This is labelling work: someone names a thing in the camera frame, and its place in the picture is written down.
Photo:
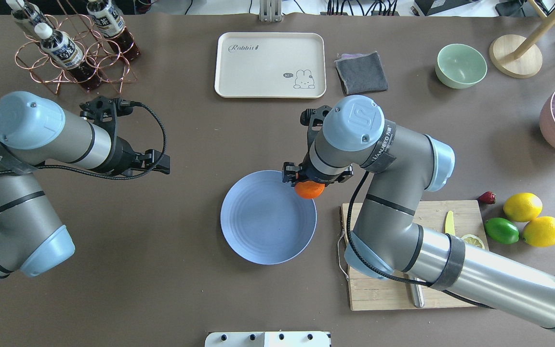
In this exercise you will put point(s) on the tea bottle back left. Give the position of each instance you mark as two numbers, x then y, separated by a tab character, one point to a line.
27	16

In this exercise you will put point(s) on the green bowl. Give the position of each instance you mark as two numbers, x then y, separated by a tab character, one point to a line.
460	66

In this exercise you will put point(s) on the orange mandarin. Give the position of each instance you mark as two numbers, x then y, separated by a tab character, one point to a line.
309	189

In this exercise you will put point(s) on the steel muddler black tip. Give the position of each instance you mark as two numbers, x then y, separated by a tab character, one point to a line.
416	293

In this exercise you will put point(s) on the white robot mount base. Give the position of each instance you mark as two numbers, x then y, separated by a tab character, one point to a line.
298	338

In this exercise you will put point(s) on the tea bottle front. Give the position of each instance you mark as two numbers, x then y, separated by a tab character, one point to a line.
65	53

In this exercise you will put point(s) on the wooden cutting board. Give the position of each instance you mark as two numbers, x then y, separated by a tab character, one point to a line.
366	293

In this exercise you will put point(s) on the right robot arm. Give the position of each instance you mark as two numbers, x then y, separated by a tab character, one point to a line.
393	233

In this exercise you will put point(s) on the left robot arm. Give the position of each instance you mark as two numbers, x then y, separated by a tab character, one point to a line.
37	134

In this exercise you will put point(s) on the grey folded cloth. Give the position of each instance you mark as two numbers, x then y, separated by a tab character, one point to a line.
361	73

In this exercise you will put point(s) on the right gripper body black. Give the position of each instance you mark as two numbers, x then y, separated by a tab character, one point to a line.
289	174

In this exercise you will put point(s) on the tea bottle back right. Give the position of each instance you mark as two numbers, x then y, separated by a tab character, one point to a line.
107	18

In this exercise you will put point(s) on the lemon slice upper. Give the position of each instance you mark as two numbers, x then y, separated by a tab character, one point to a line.
474	240

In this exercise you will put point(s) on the red strawberry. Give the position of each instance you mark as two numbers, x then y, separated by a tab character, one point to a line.
487	198

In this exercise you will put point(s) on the tea bottle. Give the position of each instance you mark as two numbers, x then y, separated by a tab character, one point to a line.
27	16
107	18
65	53

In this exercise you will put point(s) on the yellow plastic knife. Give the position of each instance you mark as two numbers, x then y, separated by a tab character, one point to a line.
449	224

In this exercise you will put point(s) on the cream rabbit tray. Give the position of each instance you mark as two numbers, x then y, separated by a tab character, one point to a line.
270	65

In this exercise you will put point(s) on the yellow lemon near strawberry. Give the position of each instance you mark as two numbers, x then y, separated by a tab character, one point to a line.
522	207

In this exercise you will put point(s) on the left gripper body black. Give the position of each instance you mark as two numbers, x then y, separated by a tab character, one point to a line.
122	155

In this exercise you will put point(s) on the copper wire bottle rack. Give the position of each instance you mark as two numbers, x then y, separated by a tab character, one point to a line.
87	50

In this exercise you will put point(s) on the yellow lemon outer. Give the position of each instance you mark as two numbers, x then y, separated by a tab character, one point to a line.
540	232

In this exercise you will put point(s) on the green lime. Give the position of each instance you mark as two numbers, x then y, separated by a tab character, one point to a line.
502	230

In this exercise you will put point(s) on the blue plate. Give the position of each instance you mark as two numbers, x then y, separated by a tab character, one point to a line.
264	221

